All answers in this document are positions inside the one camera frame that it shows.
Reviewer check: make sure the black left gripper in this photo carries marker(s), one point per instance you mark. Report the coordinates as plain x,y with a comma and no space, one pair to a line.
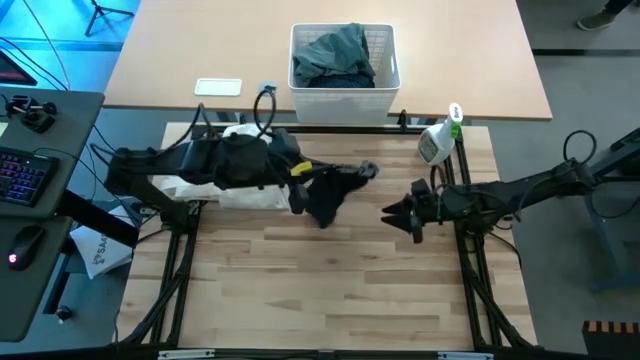
285,172

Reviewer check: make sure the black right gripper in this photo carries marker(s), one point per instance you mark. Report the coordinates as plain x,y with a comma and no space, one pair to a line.
430,210

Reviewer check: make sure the black Puma garment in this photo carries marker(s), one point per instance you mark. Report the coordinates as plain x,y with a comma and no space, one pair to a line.
330,200

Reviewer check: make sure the navy dotted garment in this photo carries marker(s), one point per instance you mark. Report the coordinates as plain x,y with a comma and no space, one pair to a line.
345,81

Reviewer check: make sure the grey-green garment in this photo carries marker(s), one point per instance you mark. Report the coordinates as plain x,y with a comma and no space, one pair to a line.
332,52

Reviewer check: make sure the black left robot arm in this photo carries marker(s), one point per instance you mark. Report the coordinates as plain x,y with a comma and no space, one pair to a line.
160,160

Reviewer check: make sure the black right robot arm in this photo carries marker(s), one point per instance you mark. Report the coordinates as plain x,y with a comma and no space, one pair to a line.
515,195

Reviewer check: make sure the white plastic laundry basket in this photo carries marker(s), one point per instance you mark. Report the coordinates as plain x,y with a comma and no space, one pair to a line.
345,107

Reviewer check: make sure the yellow tape tag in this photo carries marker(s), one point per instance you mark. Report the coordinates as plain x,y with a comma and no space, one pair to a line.
301,168

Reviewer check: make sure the cream white garment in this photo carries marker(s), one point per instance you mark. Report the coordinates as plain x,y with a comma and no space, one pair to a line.
255,197

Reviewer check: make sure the white spray bottle green trigger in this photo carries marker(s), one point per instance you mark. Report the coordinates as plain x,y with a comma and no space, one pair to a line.
437,142

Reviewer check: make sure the small blue round object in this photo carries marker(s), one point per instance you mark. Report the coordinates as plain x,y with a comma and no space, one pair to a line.
265,86

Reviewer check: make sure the white rectangular cover plate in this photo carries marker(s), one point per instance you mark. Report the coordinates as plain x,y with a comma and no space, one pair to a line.
217,87

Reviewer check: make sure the light wooden desk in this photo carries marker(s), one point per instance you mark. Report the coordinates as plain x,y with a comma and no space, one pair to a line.
450,60

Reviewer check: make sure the grey metal stand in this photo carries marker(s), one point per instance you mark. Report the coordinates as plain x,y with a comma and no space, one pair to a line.
615,240

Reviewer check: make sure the white printed bag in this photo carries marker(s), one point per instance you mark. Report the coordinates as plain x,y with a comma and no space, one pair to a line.
102,255

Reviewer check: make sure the orange black striped box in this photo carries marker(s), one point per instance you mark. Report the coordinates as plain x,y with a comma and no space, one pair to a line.
610,342

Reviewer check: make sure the dark grey desk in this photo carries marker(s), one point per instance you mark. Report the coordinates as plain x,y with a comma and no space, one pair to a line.
75,115

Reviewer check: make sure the person's foot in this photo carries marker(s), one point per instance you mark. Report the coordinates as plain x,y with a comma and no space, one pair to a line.
597,20

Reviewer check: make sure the black tripod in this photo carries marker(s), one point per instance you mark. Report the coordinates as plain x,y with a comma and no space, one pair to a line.
100,11

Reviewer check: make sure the black round knob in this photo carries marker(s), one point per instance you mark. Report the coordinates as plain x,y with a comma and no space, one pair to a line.
64,313

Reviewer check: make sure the black desk clamp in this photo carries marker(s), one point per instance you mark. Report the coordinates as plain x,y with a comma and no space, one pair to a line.
35,117

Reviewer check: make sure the black keyboard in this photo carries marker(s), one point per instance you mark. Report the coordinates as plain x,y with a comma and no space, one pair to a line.
22,175

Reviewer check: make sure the black computer mouse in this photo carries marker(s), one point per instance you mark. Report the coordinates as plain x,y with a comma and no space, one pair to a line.
25,247

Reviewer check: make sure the black monitor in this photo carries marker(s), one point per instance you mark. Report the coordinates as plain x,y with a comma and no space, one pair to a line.
12,70

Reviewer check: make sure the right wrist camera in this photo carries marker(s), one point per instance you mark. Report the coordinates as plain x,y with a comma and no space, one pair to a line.
421,189

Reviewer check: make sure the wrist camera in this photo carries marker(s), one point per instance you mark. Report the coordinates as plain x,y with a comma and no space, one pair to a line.
421,189
285,142

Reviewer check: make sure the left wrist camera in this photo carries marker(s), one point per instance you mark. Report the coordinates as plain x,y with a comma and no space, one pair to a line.
285,142

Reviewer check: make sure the black metal rig frame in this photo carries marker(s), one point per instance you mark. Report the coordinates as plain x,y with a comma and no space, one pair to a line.
465,280

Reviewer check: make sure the silver frame bracket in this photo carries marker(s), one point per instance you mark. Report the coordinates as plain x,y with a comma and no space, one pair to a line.
185,354
465,356

